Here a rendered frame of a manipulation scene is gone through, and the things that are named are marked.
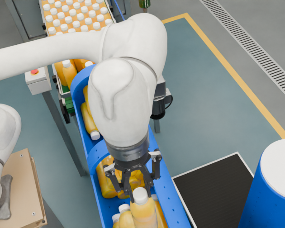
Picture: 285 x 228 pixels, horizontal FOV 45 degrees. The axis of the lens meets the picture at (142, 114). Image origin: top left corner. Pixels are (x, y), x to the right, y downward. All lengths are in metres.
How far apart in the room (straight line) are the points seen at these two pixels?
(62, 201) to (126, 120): 2.07
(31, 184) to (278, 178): 0.95
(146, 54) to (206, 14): 3.25
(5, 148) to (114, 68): 0.86
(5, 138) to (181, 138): 1.68
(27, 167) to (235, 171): 1.44
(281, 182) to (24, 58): 1.04
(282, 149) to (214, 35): 2.27
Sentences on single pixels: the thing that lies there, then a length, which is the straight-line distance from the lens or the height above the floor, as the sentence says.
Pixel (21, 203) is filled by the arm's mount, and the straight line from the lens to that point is 1.44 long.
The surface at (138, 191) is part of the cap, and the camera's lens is 0.92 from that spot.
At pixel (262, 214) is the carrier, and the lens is 1.61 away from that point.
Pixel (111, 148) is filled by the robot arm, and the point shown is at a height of 1.70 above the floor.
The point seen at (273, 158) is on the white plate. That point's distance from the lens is 1.48.
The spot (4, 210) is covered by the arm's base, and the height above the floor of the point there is 1.08.
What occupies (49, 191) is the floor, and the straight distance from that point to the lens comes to 2.68.
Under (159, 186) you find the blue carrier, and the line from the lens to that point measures 1.18.
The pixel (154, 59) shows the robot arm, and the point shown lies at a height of 1.81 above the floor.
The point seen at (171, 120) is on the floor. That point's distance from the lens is 2.85.
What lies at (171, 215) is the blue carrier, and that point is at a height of 1.21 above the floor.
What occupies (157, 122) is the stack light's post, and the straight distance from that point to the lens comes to 2.68.
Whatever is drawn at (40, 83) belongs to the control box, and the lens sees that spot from 1.80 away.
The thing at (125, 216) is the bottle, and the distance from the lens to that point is 1.23.
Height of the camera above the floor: 2.25
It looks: 51 degrees down
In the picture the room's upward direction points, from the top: 8 degrees counter-clockwise
